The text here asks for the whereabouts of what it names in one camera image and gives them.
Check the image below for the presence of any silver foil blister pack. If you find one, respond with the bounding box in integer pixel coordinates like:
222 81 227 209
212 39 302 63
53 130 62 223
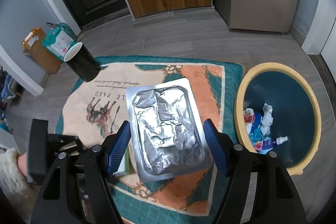
126 78 212 182

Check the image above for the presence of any white tissue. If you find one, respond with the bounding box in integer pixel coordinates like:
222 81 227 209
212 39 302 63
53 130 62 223
260 103 273 136

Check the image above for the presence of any yellow rimmed teal trash bin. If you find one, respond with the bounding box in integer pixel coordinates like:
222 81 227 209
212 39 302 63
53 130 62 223
234 63 322 176

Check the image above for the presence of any person's left hand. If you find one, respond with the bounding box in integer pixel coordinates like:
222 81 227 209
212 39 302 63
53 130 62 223
17 153 27 177

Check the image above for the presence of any white medicine box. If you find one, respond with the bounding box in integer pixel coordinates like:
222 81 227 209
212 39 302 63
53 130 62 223
113 145 137 176

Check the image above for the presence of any red white wrapper in bin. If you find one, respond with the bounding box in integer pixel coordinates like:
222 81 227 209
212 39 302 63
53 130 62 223
243 108 255 134

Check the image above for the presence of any teal orange printed rug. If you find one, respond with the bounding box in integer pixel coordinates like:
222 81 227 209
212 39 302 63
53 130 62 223
56 56 243 223

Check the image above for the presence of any blue white wrapper in bin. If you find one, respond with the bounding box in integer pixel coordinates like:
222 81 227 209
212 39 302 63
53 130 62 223
248 113 271 154

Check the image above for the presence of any small white dropper bottle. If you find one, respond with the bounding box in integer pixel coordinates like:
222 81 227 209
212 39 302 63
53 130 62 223
276 136 288 145

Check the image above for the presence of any black cup white inside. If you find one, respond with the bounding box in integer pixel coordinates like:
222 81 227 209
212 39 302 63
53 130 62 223
64 42 100 82

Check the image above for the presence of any brown cardboard box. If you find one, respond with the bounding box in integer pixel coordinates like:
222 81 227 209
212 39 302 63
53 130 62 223
22 26 62 75

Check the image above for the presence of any teal printed bag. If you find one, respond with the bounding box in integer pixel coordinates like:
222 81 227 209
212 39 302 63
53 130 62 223
42 22 77 62

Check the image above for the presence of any white interior door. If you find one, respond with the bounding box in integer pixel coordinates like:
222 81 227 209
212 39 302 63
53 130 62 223
321 0 335 71

